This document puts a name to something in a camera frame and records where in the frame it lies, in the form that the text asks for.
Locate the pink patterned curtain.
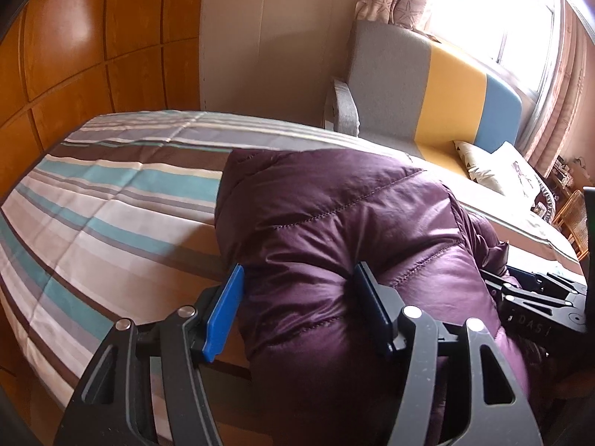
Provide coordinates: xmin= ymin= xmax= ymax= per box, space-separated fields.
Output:
xmin=517 ymin=0 xmax=592 ymax=176

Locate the cluttered wooden desk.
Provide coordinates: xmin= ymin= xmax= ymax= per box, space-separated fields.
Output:
xmin=551 ymin=155 xmax=594 ymax=194

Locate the rattan wooden chair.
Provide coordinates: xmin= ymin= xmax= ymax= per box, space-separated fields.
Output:
xmin=554 ymin=189 xmax=589 ymax=261

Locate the orange wooden wardrobe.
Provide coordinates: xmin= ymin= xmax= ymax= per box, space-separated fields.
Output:
xmin=1 ymin=0 xmax=202 ymax=191

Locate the striped bed duvet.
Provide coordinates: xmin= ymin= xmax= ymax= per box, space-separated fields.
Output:
xmin=0 ymin=110 xmax=585 ymax=446

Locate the bright window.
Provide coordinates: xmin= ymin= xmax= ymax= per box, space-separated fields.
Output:
xmin=419 ymin=0 xmax=561 ymax=97

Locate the glass jar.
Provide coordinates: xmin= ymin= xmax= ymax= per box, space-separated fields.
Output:
xmin=533 ymin=203 xmax=547 ymax=217

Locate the white floral pillow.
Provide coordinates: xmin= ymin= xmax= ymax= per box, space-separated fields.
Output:
xmin=492 ymin=142 xmax=556 ymax=222

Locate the grey yellow blue sofa chair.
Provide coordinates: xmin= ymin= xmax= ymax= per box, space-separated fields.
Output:
xmin=324 ymin=20 xmax=521 ymax=175

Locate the purple quilted down jacket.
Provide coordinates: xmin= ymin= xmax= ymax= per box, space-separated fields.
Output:
xmin=215 ymin=149 xmax=548 ymax=445

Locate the triangle patterned cushion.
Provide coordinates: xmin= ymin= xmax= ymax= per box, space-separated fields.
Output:
xmin=454 ymin=141 xmax=505 ymax=194

